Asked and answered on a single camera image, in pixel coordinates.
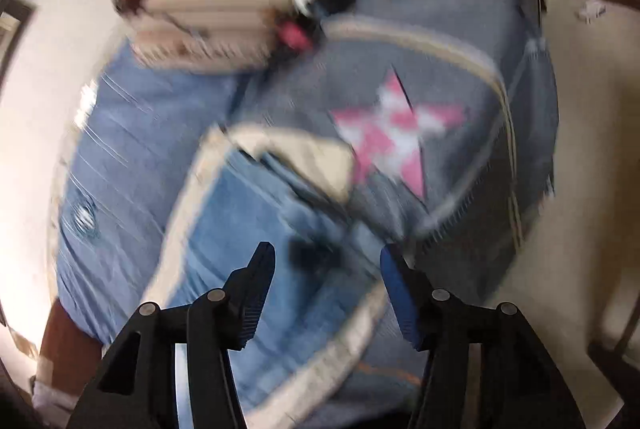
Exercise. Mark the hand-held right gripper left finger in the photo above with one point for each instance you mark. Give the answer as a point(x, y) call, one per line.
point(254, 304)

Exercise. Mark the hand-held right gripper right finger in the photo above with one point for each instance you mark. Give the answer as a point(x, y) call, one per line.
point(398, 296)

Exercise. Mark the blue denim pants star patch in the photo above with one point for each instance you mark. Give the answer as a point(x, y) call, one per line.
point(415, 74)

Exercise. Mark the light blue denim garment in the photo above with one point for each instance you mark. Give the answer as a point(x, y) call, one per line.
point(135, 149)

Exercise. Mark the small pink object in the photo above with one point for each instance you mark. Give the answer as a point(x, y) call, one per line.
point(295, 34)

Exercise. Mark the small white object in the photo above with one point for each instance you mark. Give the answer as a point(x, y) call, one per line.
point(592, 10)

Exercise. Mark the brown wooden bed frame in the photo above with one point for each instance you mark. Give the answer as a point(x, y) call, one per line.
point(67, 344)

